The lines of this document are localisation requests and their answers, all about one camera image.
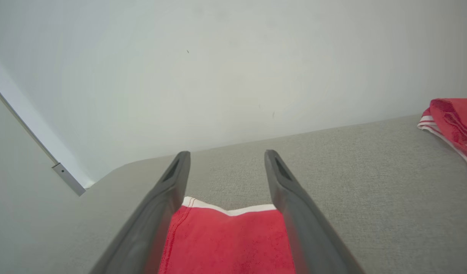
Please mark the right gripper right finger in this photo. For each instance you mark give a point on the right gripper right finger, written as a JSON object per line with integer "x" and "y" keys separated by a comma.
{"x": 309, "y": 236}

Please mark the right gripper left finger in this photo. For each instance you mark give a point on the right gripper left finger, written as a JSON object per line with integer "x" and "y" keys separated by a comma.
{"x": 149, "y": 228}

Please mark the red basketball jersey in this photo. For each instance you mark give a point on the red basketball jersey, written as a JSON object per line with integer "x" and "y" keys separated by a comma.
{"x": 458, "y": 118}
{"x": 226, "y": 243}

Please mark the grey metal post frame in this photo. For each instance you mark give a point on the grey metal post frame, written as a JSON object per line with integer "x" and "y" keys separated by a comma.
{"x": 67, "y": 179}

